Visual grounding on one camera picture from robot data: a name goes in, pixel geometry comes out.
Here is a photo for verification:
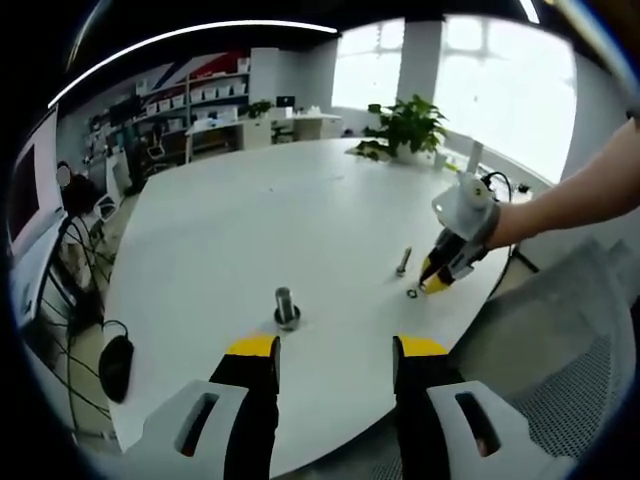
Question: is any grey mesh office chair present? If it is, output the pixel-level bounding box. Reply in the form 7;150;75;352
369;234;637;480

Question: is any shelf with white bins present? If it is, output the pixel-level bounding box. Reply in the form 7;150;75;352
134;57;251;134

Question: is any small green plant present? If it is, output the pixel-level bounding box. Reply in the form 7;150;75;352
238;99;274;120

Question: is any long ceiling light strip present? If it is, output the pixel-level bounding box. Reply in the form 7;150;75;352
47;19;339;109

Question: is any silver bolt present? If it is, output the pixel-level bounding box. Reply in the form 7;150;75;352
395;245;414;278

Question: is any white office chair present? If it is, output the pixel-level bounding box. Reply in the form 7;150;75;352
94;192;120;221

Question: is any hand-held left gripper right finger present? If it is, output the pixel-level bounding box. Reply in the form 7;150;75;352
391;334;572;480

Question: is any silver threaded stud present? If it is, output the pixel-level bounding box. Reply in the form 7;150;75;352
273;286;303;332

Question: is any black computer mouse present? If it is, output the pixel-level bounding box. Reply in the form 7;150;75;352
98;333;136;404

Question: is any black screen on stand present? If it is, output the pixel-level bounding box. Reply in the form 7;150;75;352
109;97;144;126

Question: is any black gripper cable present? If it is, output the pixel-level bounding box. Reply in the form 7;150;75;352
480;171;519;297

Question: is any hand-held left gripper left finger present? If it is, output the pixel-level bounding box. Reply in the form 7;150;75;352
122;333;282;480

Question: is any bundle of black cables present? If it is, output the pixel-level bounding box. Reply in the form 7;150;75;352
37;219;119;421

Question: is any green potted plant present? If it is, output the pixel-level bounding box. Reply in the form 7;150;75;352
355;94;450;165

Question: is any black mouse cable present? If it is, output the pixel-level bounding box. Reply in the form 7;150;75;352
101;319;132;342

